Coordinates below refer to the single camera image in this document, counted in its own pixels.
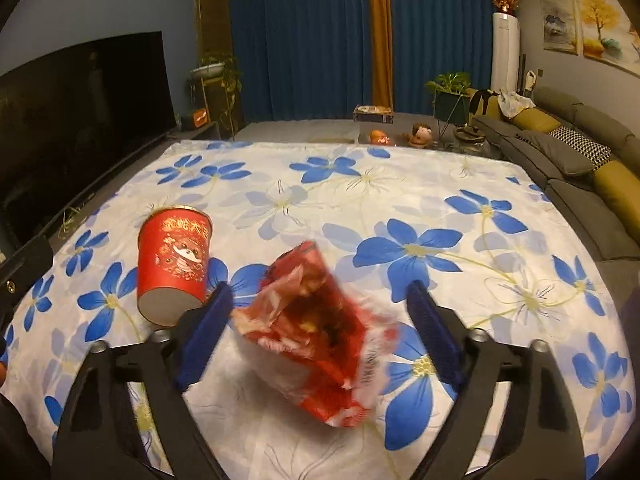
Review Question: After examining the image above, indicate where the red paper cup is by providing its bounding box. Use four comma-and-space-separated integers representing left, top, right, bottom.
137, 206, 213, 327

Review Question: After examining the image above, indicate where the red white plastic bag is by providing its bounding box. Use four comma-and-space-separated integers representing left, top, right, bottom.
231, 240, 400, 428

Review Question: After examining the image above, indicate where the blue flower tablecloth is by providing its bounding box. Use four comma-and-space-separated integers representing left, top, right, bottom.
2, 141, 639, 479

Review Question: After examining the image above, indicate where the black television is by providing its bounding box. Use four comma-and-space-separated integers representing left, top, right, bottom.
1, 32, 176, 252

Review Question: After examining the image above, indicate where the grey TV cabinet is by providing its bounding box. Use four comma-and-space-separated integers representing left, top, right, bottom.
36, 122, 221, 255

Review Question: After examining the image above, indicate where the pig doll figure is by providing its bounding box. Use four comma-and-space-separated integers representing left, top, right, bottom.
408, 122, 435, 148

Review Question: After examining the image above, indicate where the dark tea tray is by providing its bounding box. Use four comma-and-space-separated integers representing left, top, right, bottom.
454, 125, 486, 144

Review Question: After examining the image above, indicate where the orange toy figure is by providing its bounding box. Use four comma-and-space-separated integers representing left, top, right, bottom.
369, 129, 394, 145

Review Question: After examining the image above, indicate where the orange glowing clock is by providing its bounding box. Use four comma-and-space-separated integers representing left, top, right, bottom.
180, 108, 209, 131

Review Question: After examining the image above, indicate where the grey cushion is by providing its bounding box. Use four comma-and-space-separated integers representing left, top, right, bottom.
516, 130, 596, 177

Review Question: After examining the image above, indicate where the grey sectional sofa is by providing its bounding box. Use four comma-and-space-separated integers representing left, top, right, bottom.
470, 84, 640, 261

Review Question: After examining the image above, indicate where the box on coffee table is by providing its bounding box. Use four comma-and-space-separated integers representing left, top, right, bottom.
352, 105, 394, 124

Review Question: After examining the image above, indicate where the yellow cushion near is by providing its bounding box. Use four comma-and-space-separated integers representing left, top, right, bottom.
593, 160, 640, 243

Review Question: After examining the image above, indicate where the yellow cushion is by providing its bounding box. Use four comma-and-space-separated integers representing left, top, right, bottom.
593, 160, 640, 243
511, 107, 562, 133

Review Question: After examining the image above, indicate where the yellow cushion far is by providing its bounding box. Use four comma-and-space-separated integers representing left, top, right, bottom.
511, 107, 562, 133

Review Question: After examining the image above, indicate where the black white patterned cushion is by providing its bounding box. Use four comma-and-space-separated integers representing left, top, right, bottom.
549, 126, 613, 170

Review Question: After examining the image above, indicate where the potted green plant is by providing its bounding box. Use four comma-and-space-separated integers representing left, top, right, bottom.
425, 72, 471, 127

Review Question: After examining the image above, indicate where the black jacket on sofa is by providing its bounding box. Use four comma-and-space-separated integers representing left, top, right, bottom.
466, 88, 503, 125

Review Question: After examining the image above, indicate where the white cloth on sofa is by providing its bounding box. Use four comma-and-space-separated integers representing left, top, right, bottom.
497, 89, 536, 119

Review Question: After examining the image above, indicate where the hanging plant on shelf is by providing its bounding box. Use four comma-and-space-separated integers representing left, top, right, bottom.
190, 51, 243, 140

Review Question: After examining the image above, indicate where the white standing air conditioner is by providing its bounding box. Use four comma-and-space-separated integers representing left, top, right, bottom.
490, 12, 520, 92

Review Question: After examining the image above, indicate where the blue curtain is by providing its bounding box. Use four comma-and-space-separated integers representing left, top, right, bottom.
230, 0, 494, 122

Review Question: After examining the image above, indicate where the sailboat tree painting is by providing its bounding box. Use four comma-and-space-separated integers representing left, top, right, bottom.
578, 0, 640, 76

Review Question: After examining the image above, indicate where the small left painting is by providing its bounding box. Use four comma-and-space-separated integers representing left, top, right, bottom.
539, 0, 578, 55

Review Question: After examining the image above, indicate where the orange curtain strip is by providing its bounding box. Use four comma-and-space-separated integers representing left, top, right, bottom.
368, 0, 394, 107

